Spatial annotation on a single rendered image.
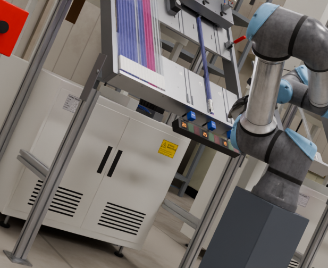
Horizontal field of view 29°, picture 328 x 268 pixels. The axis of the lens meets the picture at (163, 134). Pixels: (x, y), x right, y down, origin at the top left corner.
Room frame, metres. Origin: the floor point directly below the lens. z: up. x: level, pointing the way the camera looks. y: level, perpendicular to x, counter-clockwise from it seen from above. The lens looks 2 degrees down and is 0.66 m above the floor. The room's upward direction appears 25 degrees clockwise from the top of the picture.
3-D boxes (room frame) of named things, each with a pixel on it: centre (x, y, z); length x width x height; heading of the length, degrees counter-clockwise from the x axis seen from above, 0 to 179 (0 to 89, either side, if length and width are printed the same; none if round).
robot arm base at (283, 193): (2.02, -0.40, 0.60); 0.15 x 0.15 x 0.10
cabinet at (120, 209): (2.89, 0.35, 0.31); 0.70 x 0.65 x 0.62; 127
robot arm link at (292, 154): (2.02, -0.39, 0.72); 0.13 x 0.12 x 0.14; 68
